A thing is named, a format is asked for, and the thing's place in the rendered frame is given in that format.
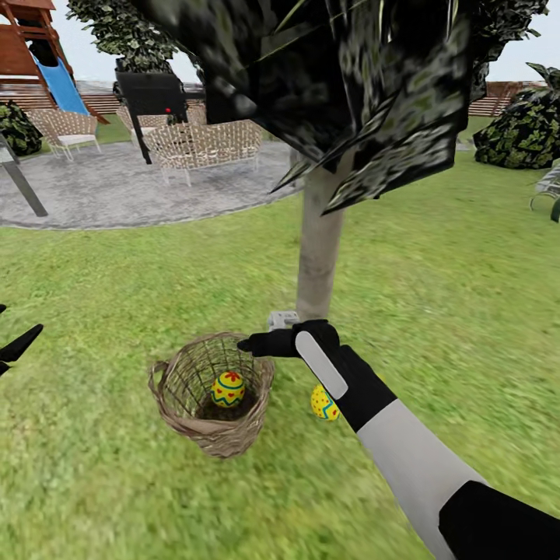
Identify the charcoal grill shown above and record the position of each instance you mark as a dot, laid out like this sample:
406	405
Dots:
153	94

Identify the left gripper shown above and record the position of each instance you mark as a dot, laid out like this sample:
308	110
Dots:
12	352

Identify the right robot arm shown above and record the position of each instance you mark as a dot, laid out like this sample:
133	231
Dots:
454	510

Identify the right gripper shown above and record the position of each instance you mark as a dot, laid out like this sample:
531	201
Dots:
263	344

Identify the wicker basket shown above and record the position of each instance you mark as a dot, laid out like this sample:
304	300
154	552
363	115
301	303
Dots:
217	437

